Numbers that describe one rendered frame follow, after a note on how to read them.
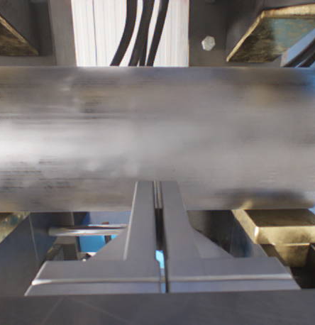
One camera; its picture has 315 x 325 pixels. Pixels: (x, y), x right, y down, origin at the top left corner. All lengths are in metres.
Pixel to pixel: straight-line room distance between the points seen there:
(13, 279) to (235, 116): 0.41
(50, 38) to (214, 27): 0.33
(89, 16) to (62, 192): 2.26
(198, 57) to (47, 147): 0.37
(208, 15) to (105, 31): 1.93
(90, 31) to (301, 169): 2.29
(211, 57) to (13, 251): 0.51
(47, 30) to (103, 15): 1.91
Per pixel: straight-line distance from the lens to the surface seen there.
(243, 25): 0.47
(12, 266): 0.46
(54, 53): 0.56
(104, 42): 2.41
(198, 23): 0.54
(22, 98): 0.31
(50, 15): 0.57
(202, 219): 0.61
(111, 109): 0.27
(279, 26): 0.43
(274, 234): 0.38
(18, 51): 0.55
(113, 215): 0.71
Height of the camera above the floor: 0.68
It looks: 2 degrees down
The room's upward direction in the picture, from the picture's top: 90 degrees counter-clockwise
